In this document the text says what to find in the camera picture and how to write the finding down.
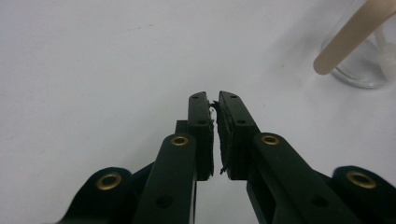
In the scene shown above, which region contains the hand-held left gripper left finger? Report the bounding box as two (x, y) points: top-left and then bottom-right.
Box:
(133, 91), (216, 224)

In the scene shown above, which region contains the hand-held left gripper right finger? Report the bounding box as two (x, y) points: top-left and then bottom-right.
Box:
(214, 91), (363, 224)

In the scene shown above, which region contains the clear glass cup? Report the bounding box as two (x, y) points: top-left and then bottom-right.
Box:
(320, 0), (396, 90)

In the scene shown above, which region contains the wooden stirring stick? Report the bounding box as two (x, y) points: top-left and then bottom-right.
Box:
(313, 0), (396, 76)

